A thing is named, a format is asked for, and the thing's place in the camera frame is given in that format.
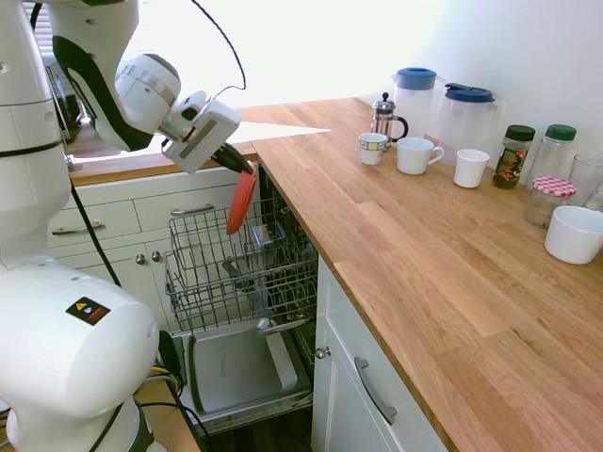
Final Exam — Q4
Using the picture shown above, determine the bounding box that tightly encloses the clear drinking glass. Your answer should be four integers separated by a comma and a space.
570, 153, 603, 211

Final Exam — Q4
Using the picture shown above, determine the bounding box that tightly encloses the wooden robot mounting board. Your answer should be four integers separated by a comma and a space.
134, 376, 204, 452

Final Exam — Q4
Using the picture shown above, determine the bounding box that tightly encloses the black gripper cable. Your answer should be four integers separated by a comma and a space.
190, 0, 248, 103

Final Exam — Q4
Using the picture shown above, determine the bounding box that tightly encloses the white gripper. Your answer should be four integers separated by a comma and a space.
160, 89, 256, 175

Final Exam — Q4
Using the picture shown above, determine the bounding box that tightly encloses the coral red plastic plate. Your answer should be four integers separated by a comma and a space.
225, 159, 260, 235

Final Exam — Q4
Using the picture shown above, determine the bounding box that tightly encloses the wide white mug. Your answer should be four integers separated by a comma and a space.
396, 137, 446, 176

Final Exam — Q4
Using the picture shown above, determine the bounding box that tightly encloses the grey dishwasher door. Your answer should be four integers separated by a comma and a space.
176, 324, 315, 425

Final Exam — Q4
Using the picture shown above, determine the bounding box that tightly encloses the clear pitcher light blue lid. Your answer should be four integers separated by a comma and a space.
392, 67, 439, 142

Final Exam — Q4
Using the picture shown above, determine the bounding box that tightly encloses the white drawer front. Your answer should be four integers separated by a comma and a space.
324, 267, 456, 452

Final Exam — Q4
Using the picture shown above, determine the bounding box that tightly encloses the clear bottle green lid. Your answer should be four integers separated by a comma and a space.
534, 123, 578, 190

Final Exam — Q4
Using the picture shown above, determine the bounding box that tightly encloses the metal drawer handle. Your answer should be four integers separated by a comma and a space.
51, 222, 106, 236
353, 356, 398, 426
171, 203, 216, 218

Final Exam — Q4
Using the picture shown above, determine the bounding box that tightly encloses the small patterned paper cup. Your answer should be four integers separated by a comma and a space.
358, 132, 388, 166

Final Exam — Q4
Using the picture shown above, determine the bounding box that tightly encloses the clear pitcher dark blue lid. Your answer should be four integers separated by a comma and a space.
435, 83, 499, 156

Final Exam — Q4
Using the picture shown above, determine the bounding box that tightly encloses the plain white cup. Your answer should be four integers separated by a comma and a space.
453, 148, 492, 189

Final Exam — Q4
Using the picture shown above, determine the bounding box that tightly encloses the white cabinet door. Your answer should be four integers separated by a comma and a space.
310, 256, 392, 452

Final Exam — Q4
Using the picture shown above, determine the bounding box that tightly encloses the glass jar red checkered lid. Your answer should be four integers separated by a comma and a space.
523, 175, 579, 229

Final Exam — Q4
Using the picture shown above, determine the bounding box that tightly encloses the yellow cable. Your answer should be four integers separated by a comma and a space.
147, 364, 183, 393

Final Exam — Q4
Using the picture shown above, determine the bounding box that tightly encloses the grey wire dishwasher rack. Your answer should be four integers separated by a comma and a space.
164, 197, 319, 333

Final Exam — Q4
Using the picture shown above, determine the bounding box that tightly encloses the large white ceramic cup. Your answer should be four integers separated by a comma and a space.
544, 205, 603, 266

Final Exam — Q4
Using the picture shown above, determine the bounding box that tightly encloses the instant coffee jar black lid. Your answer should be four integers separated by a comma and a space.
492, 124, 537, 190

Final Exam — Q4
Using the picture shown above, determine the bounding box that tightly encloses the glass French press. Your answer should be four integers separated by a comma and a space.
370, 91, 410, 152

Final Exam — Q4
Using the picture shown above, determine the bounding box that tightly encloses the glass jar in rack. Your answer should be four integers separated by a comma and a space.
252, 223, 286, 249

